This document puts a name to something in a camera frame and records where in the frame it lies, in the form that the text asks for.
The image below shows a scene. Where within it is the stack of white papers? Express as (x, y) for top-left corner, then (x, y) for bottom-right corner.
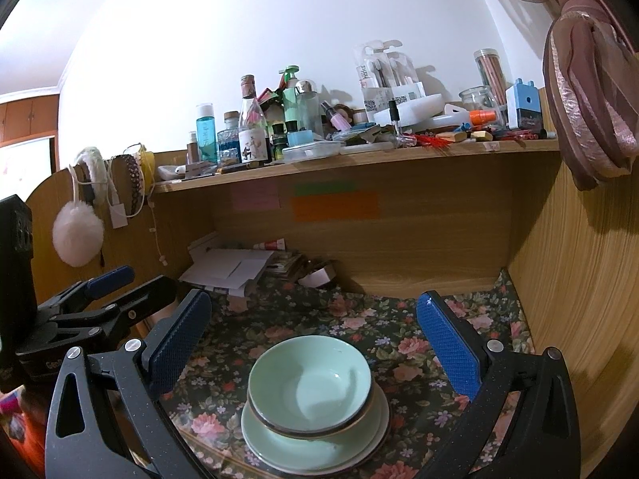
(179, 232), (275, 297)

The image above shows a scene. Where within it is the green sticky paper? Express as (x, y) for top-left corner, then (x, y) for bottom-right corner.
(294, 180), (357, 197)

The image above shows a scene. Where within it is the wooden shelf board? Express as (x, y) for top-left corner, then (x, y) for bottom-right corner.
(154, 140), (559, 195)

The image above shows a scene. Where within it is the orange sticky paper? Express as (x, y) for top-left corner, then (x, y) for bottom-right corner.
(290, 190), (379, 223)

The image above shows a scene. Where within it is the pink curtain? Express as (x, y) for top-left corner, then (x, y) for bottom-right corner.
(531, 0), (638, 190)

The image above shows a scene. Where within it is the pale green bowl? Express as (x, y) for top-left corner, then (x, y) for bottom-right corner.
(247, 335), (373, 438)

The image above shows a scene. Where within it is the pink sticky paper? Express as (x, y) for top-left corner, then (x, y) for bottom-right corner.
(231, 180), (280, 212)

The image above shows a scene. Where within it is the large pale green plate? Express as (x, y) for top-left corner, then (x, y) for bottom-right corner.
(239, 382), (391, 477)

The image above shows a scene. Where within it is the blue liquid bottle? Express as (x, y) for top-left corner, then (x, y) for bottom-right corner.
(196, 103), (218, 164)

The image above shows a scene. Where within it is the blue pencil sharpener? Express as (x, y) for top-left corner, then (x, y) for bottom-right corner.
(506, 78), (543, 133)

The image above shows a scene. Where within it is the green spray bottle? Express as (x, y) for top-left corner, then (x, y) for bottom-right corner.
(278, 65), (299, 121)

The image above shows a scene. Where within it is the white fluffy puff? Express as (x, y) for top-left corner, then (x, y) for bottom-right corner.
(52, 201), (104, 268)

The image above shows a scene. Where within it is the clear illustrated glass bottle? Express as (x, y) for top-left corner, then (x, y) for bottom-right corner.
(238, 75), (270, 163)

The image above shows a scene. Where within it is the clear jar of sticks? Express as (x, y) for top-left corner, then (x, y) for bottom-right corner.
(473, 49), (507, 106)

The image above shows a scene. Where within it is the floral black tablecloth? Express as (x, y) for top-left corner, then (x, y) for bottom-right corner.
(159, 268), (538, 479)

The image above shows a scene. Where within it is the white hanging cable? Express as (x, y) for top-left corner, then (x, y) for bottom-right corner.
(146, 199), (169, 266)

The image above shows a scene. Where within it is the clear plastic flat container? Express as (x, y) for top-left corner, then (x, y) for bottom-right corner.
(283, 141), (343, 163)

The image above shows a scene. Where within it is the red white tube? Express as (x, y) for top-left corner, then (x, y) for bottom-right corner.
(252, 238), (287, 251)

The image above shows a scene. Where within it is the small white open box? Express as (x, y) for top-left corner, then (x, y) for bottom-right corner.
(298, 262), (337, 289)

